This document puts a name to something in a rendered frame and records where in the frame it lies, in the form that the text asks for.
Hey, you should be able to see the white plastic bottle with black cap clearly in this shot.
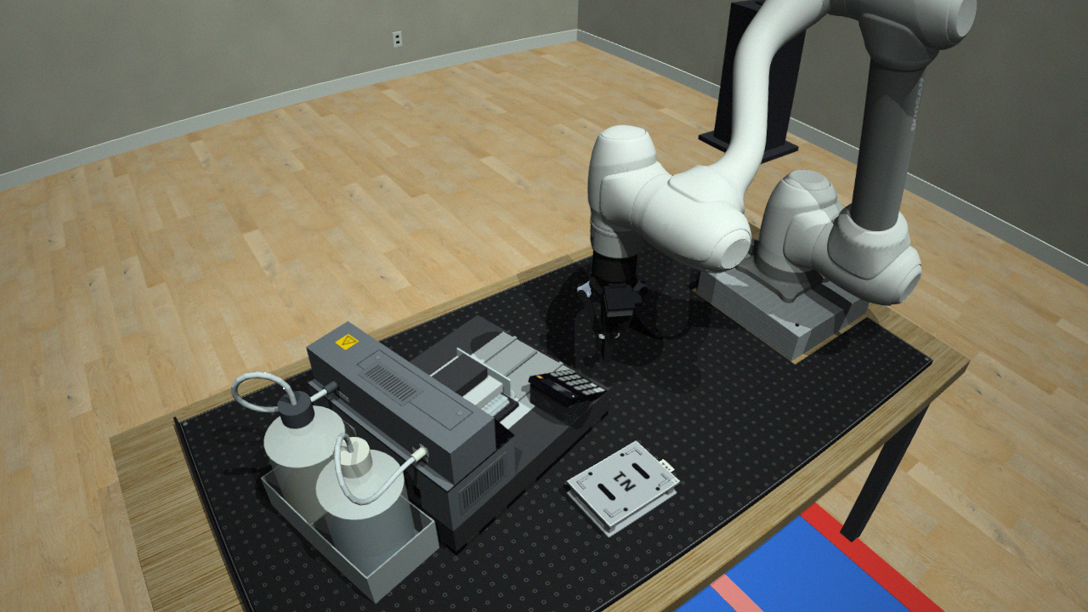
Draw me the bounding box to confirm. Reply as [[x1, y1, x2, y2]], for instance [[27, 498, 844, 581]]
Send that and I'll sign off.
[[263, 391, 346, 524]]

